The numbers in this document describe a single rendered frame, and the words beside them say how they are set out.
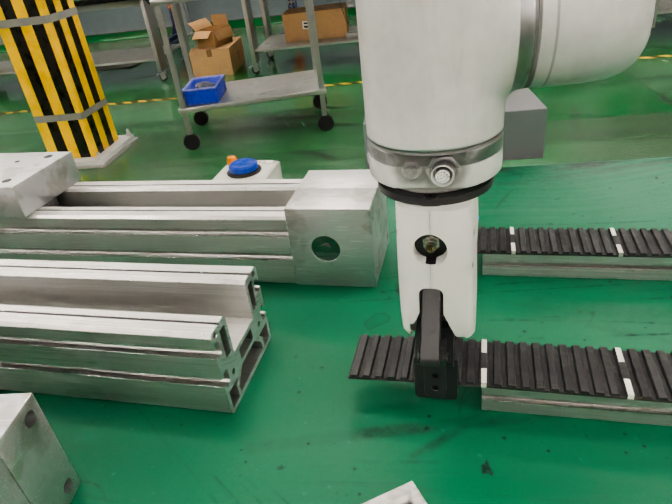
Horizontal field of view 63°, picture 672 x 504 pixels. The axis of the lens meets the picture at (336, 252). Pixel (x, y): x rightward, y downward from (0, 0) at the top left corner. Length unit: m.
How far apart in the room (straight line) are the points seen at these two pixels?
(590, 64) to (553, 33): 0.03
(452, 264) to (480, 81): 0.11
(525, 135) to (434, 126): 0.58
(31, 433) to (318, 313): 0.28
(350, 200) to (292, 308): 0.13
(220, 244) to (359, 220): 0.16
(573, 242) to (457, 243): 0.29
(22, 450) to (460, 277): 0.30
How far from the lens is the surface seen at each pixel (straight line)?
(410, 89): 0.31
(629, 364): 0.48
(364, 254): 0.58
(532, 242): 0.61
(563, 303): 0.58
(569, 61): 0.33
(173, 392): 0.50
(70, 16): 3.82
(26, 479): 0.44
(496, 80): 0.32
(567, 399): 0.46
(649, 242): 0.63
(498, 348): 0.47
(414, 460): 0.43
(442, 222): 0.33
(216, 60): 5.51
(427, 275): 0.35
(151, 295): 0.54
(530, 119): 0.88
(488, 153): 0.34
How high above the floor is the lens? 1.12
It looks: 31 degrees down
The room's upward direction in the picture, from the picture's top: 8 degrees counter-clockwise
